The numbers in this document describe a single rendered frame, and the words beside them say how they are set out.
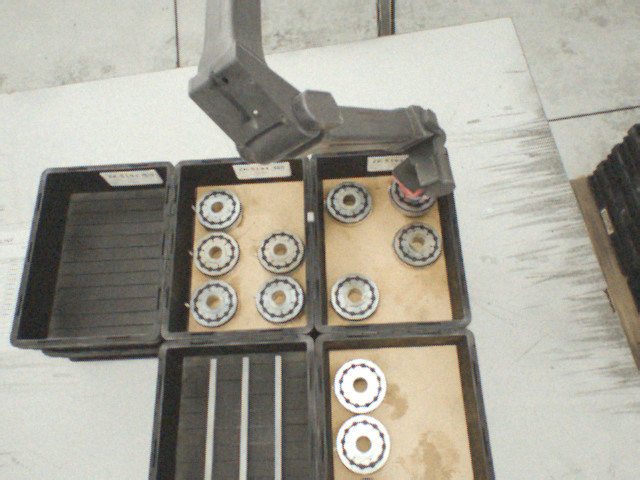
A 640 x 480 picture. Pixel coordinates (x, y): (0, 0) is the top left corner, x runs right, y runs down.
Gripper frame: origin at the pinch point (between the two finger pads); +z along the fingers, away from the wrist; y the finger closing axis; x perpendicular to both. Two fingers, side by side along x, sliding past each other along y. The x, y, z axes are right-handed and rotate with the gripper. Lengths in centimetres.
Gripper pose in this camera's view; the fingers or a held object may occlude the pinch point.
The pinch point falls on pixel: (414, 187)
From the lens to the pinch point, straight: 113.4
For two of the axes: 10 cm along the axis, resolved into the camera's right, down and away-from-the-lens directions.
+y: 7.7, -6.0, 2.2
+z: 0.2, 3.7, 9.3
